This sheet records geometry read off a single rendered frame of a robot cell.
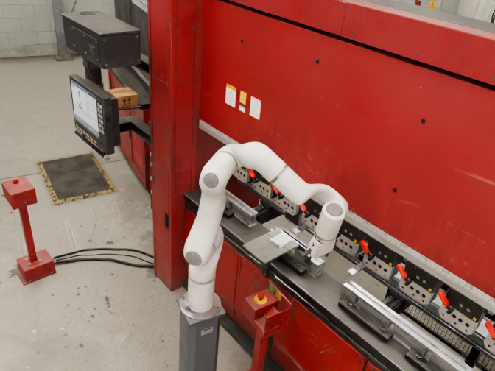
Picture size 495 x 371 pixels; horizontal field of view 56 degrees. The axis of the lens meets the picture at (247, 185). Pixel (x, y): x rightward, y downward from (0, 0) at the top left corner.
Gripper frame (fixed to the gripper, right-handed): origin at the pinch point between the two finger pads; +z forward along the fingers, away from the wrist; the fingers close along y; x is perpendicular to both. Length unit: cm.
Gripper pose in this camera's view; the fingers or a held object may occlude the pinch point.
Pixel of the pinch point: (316, 257)
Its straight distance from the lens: 192.4
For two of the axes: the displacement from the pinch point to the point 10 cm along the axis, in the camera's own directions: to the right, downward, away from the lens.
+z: -0.9, 6.5, 7.5
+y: 8.7, -3.1, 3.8
